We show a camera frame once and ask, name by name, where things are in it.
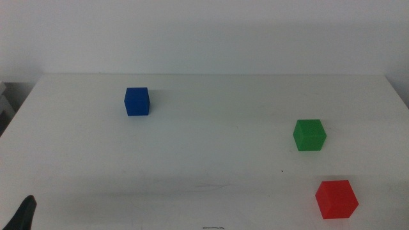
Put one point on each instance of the blue cube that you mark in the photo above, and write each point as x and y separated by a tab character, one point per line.
136	102

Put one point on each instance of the green cube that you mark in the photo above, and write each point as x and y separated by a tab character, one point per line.
309	135

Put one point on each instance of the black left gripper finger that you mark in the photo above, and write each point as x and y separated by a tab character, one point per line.
23	217

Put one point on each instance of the red cube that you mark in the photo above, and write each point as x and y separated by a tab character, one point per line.
336	200

